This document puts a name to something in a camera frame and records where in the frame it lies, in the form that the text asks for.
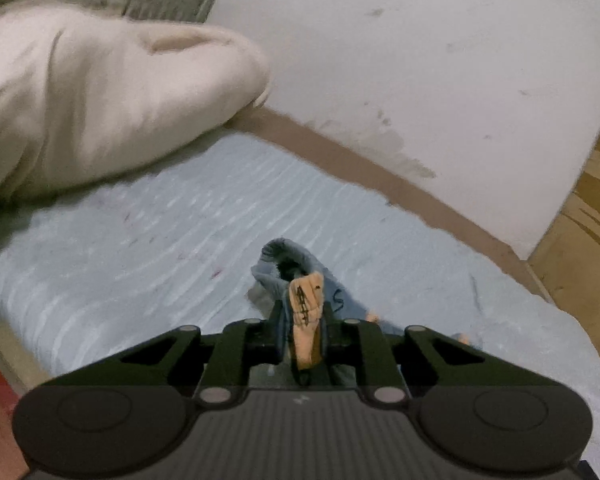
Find blue pants with orange trucks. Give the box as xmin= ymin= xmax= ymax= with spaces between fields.
xmin=250 ymin=238 xmax=404 ymax=388

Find light blue quilted mattress pad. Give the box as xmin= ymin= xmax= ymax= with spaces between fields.
xmin=0 ymin=128 xmax=600 ymax=480

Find cream white rolled comforter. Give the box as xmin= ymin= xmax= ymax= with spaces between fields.
xmin=0 ymin=0 xmax=271 ymax=200

